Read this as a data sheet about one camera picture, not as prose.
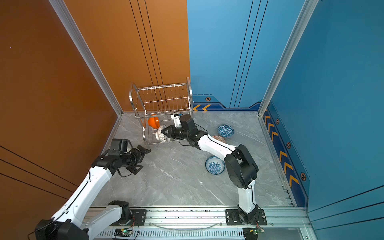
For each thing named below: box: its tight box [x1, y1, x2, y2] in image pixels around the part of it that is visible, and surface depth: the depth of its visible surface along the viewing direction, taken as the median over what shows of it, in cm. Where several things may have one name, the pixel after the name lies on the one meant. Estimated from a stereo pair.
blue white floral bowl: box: [205, 155, 226, 175], surface depth 91 cm
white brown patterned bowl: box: [155, 125, 167, 143], surface depth 83 cm
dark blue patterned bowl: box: [217, 124, 235, 139], surface depth 107 cm
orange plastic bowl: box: [148, 116, 161, 129], surface depth 101 cm
